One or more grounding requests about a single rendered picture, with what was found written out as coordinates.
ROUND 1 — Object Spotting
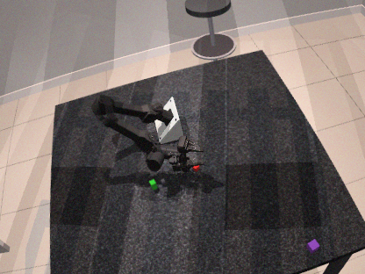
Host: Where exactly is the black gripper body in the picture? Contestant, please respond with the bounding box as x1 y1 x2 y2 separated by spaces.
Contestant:
166 135 190 172

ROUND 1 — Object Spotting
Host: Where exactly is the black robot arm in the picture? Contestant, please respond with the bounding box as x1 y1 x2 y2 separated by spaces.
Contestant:
91 94 183 172

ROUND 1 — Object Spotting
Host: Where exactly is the small purple block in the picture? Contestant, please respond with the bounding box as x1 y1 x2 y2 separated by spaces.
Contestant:
306 239 320 254

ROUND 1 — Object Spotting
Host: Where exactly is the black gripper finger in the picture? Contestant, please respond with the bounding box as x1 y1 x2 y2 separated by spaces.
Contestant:
188 156 205 171
184 138 204 154

